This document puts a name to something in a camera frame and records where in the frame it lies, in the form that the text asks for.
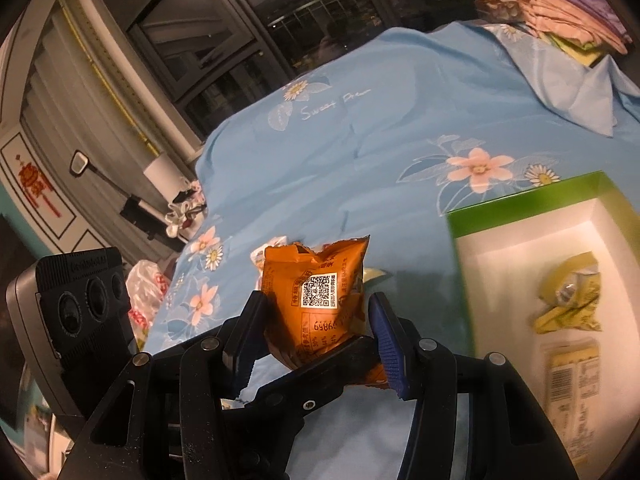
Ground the white red plastic bag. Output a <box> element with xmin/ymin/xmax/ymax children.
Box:
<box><xmin>126</xmin><ymin>259</ymin><xmax>167</xmax><ymax>348</ymax></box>

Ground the green cardboard box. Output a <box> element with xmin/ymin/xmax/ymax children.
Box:
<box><xmin>445</xmin><ymin>171</ymin><xmax>640</xmax><ymax>480</ymax></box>

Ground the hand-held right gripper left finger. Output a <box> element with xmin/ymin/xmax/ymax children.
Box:
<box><xmin>57</xmin><ymin>291</ymin><xmax>307</xmax><ymax>480</ymax></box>

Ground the gold snack packet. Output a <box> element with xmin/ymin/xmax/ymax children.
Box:
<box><xmin>532</xmin><ymin>254</ymin><xmax>603</xmax><ymax>335</ymax></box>

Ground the white cylinder container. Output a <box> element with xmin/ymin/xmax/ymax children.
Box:
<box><xmin>143</xmin><ymin>155</ymin><xmax>185</xmax><ymax>202</ymax></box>

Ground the clear cracker packet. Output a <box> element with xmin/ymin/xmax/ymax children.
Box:
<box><xmin>541</xmin><ymin>337</ymin><xmax>601</xmax><ymax>467</ymax></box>

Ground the light blue floral bedsheet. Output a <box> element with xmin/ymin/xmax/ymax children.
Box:
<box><xmin>137</xmin><ymin>22</ymin><xmax>640</xmax><ymax>480</ymax></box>

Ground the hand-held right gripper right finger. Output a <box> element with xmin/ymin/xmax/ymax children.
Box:
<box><xmin>369</xmin><ymin>292</ymin><xmax>581</xmax><ymax>480</ymax></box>

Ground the white patterned cloth bundle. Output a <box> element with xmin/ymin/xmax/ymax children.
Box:
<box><xmin>165</xmin><ymin>182</ymin><xmax>207</xmax><ymax>238</ymax></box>

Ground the orange snack packet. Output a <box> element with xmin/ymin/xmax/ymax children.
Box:
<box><xmin>260</xmin><ymin>234</ymin><xmax>391</xmax><ymax>388</ymax></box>

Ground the dark glass window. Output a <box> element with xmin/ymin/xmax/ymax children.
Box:
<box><xmin>80</xmin><ymin>0</ymin><xmax>526</xmax><ymax>141</ymax></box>

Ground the red knot wall decoration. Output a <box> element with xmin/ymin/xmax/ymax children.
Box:
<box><xmin>16</xmin><ymin>160</ymin><xmax>62</xmax><ymax>219</ymax></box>

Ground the black stick vacuum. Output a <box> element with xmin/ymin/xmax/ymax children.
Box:
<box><xmin>69</xmin><ymin>151</ymin><xmax>168</xmax><ymax>238</ymax></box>

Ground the small white snack packet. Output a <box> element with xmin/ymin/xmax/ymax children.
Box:
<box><xmin>250</xmin><ymin>236</ymin><xmax>289</xmax><ymax>281</ymax></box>

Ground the stack of folded cloths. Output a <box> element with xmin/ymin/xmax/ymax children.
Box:
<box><xmin>475</xmin><ymin>0</ymin><xmax>632</xmax><ymax>68</ymax></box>

